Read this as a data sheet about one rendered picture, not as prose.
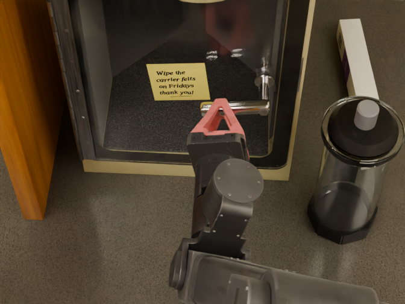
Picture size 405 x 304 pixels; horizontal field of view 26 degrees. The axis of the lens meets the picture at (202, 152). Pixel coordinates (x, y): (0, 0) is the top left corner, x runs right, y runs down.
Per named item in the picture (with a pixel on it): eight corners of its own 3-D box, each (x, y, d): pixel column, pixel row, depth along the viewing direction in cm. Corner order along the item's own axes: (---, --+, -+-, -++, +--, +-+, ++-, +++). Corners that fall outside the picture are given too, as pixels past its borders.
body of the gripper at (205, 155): (240, 128, 104) (238, 180, 100) (250, 176, 113) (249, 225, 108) (186, 131, 105) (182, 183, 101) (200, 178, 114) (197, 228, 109)
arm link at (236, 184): (167, 293, 99) (240, 306, 100) (190, 245, 89) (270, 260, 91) (176, 203, 106) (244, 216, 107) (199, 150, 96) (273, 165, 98)
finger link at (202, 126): (244, 86, 111) (243, 146, 105) (251, 120, 116) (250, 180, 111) (191, 89, 112) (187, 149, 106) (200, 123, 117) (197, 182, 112)
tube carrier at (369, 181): (323, 171, 136) (341, 84, 119) (388, 199, 133) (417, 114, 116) (294, 224, 131) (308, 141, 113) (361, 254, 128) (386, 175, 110)
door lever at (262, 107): (204, 89, 117) (200, 77, 115) (275, 85, 116) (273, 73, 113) (201, 122, 114) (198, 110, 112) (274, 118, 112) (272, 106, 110)
